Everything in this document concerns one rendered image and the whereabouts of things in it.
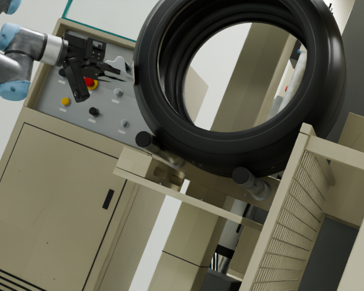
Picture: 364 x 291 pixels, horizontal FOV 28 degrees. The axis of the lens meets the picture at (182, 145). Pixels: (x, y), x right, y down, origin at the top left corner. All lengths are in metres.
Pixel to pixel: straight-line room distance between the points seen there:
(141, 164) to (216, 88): 2.91
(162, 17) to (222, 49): 2.88
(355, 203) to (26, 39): 1.00
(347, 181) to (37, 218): 1.19
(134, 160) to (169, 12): 0.41
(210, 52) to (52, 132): 2.28
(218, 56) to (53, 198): 2.38
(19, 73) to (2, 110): 3.75
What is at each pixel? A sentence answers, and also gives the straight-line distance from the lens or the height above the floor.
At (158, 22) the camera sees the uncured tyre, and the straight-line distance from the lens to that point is 1.99.
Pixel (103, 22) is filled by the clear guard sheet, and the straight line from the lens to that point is 2.84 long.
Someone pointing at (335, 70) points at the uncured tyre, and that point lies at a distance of 1.89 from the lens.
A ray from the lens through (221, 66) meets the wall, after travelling 4.82.
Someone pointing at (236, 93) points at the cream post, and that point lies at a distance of 2.27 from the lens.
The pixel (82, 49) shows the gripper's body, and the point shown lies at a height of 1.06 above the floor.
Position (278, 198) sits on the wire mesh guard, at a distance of 1.31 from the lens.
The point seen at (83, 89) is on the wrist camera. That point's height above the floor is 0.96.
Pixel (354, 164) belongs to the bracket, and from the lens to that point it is 1.32.
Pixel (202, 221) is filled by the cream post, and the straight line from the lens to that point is 2.23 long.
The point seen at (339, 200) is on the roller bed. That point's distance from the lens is 2.10.
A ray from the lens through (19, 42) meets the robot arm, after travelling 1.86.
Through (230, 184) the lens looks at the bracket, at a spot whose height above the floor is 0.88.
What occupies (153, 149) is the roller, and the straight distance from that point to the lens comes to 1.97.
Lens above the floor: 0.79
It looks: 4 degrees up
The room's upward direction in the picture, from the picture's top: 21 degrees clockwise
